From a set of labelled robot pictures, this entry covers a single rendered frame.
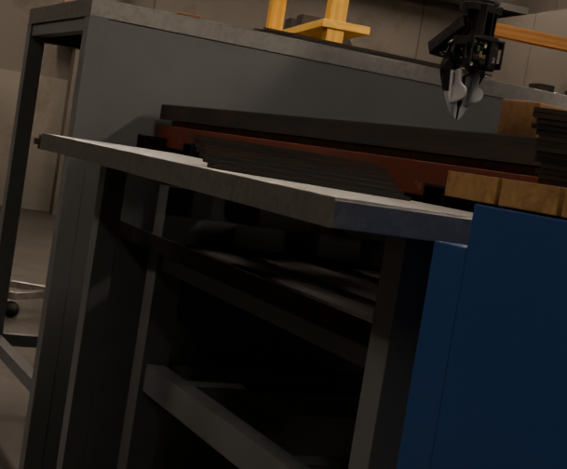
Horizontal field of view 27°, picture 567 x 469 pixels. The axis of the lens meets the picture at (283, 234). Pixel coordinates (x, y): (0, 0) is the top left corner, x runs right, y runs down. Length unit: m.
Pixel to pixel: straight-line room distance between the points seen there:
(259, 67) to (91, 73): 0.40
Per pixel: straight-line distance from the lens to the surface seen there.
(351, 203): 1.12
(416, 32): 10.68
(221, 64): 2.68
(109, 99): 2.59
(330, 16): 5.51
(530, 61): 10.02
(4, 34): 9.84
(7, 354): 2.94
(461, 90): 2.18
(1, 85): 9.81
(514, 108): 1.54
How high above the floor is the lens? 0.78
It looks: 4 degrees down
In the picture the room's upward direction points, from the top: 9 degrees clockwise
